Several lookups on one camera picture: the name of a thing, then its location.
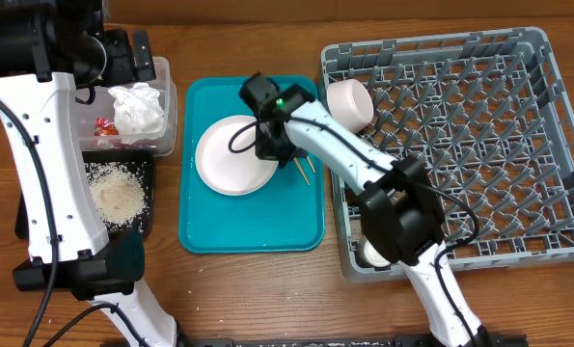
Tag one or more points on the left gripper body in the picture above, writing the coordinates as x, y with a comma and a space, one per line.
119, 66

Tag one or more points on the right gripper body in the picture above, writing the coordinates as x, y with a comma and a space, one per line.
273, 145

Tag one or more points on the white plate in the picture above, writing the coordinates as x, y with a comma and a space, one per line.
228, 173

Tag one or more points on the white napkin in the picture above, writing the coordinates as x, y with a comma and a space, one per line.
138, 114

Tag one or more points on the red snack wrapper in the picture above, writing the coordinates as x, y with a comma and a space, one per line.
105, 127

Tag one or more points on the pink bowl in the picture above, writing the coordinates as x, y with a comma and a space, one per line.
350, 104

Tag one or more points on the white cup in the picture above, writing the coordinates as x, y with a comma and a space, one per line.
371, 256

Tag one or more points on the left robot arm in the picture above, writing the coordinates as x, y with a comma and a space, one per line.
48, 51

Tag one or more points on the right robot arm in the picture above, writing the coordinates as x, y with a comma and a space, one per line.
401, 212

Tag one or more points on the upper wooden chopstick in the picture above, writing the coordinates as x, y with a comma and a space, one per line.
311, 163

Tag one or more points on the teal serving tray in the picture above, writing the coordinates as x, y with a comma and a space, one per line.
284, 215

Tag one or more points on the clear plastic bin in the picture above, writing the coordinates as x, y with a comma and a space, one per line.
160, 141

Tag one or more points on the rice pile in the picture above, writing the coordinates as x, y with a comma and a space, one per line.
117, 193

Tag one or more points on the grey dish rack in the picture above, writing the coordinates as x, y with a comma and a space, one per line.
488, 114

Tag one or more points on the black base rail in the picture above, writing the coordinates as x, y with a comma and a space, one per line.
405, 340

